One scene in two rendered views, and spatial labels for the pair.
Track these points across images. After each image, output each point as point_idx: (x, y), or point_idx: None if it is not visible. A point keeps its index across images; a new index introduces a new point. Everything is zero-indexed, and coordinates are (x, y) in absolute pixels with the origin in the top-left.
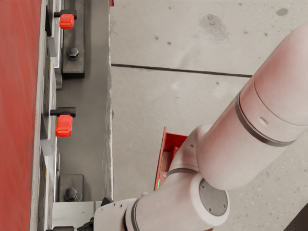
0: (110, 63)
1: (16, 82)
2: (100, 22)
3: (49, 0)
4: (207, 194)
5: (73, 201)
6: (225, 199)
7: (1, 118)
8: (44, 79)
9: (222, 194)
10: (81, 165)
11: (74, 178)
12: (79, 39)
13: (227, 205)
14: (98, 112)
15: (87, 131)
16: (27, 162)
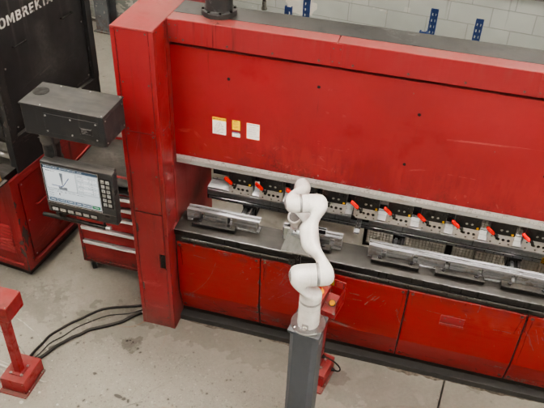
0: (376, 270)
1: (312, 156)
2: (397, 272)
3: (360, 200)
4: (295, 214)
5: (320, 246)
6: (293, 220)
7: (299, 145)
8: (333, 192)
9: (295, 219)
10: (334, 254)
11: (329, 248)
12: (386, 261)
13: (291, 220)
14: (354, 262)
15: (347, 258)
16: (303, 171)
